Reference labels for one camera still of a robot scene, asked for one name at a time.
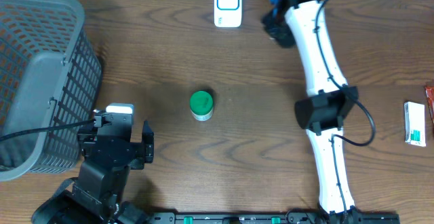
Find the black mounting rail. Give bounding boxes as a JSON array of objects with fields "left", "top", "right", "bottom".
[{"left": 148, "top": 210, "right": 400, "bottom": 224}]

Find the orange snack bar wrapper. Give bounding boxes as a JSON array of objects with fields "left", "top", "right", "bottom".
[{"left": 425, "top": 86, "right": 434, "bottom": 123}]

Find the white green box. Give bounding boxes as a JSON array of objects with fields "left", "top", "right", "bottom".
[{"left": 403, "top": 101, "right": 427, "bottom": 147}]

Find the white barcode scanner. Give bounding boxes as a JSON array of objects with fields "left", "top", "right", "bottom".
[{"left": 214, "top": 0, "right": 242, "bottom": 28}]

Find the black cable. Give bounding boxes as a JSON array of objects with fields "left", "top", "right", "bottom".
[
  {"left": 313, "top": 0, "right": 376, "bottom": 218},
  {"left": 0, "top": 117, "right": 102, "bottom": 143}
]

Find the green lidded jar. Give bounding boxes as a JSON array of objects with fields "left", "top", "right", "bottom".
[{"left": 189, "top": 91, "right": 214, "bottom": 122}]

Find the left black cable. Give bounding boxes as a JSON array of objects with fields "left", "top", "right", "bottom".
[{"left": 0, "top": 117, "right": 102, "bottom": 143}]

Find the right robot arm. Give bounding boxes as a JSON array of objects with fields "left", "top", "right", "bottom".
[{"left": 262, "top": 0, "right": 358, "bottom": 219}]

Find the right black cable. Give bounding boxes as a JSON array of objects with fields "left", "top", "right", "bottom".
[{"left": 313, "top": 0, "right": 376, "bottom": 218}]

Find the grey plastic basket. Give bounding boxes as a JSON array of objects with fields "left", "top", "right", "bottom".
[{"left": 1, "top": 0, "right": 102, "bottom": 181}]

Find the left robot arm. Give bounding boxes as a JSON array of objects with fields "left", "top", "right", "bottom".
[{"left": 31, "top": 113, "right": 154, "bottom": 223}]

